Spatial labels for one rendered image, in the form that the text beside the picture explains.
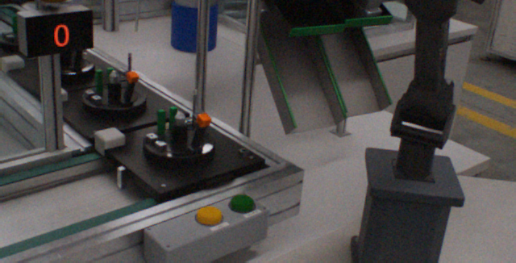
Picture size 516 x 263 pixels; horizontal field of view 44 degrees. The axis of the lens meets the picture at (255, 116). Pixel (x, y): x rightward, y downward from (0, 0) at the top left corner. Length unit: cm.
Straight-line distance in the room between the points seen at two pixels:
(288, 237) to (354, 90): 41
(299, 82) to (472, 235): 47
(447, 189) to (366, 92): 49
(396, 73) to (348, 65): 107
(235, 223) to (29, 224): 35
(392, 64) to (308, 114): 119
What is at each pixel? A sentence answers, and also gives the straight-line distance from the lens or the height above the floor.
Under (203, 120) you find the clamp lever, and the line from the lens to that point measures 115.
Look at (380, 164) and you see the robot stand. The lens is 109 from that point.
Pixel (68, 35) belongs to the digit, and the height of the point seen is 120.
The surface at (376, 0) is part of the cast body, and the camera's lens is 139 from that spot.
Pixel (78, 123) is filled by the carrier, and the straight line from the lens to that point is 138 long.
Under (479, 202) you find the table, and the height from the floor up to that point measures 86.
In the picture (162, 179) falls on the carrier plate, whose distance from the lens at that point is 116.
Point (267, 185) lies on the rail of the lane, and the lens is 119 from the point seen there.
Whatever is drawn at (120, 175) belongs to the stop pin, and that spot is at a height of 96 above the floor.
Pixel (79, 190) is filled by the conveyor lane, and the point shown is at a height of 92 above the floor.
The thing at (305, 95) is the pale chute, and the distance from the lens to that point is 137.
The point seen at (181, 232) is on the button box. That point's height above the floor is 96.
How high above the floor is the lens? 155
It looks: 24 degrees down
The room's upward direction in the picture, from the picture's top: 5 degrees clockwise
